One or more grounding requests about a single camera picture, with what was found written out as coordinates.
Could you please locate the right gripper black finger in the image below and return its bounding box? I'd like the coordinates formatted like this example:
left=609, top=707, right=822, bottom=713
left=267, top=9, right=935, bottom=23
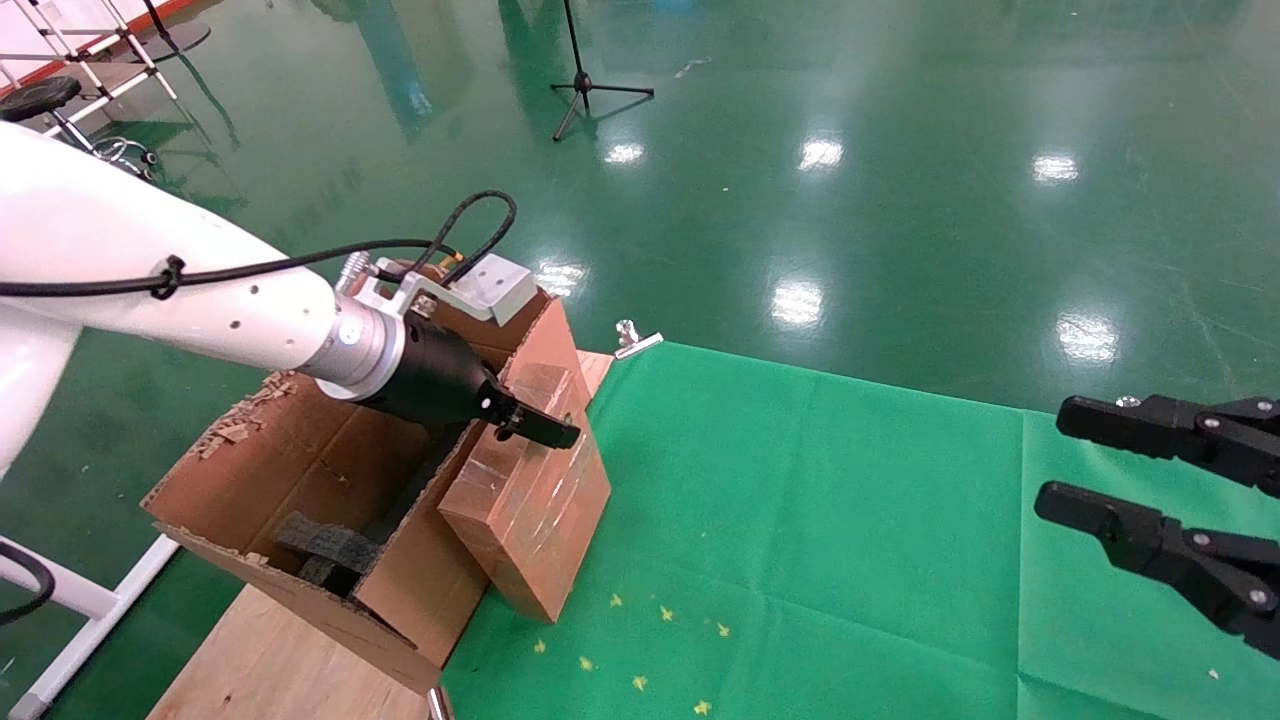
left=1033, top=480, right=1280, bottom=661
left=1057, top=394, right=1280, bottom=498

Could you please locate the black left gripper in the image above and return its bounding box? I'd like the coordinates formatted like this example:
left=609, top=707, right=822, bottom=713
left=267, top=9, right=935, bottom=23
left=360, top=312, right=582, bottom=450

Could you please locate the small taped cardboard box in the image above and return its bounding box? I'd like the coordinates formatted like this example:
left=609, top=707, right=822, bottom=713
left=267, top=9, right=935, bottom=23
left=438, top=362, right=613, bottom=624

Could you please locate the large open cardboard carton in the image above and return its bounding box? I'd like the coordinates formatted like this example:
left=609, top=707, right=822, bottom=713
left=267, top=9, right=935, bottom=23
left=143, top=260, right=586, bottom=698

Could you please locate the black foam block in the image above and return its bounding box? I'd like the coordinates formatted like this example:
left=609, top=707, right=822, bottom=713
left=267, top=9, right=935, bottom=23
left=275, top=510, right=386, bottom=599

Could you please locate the green table cloth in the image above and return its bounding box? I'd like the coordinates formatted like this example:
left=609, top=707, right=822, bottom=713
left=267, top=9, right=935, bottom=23
left=440, top=342, right=1280, bottom=720

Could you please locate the black tripod stand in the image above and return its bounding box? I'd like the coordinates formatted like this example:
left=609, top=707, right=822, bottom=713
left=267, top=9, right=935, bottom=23
left=550, top=0, right=656, bottom=142

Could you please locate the black round base stand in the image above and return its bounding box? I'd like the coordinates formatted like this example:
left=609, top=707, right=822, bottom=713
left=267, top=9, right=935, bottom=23
left=130, top=0, right=213, bottom=61

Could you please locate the black seat chrome stool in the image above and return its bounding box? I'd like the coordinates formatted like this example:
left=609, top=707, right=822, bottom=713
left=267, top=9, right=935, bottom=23
left=0, top=75, right=161, bottom=186

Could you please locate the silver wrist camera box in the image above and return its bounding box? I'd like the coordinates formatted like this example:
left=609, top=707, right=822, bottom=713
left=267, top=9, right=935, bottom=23
left=345, top=252, right=539, bottom=328

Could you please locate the white metal table leg frame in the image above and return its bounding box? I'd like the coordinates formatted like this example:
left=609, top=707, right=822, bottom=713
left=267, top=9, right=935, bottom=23
left=0, top=533, right=183, bottom=720

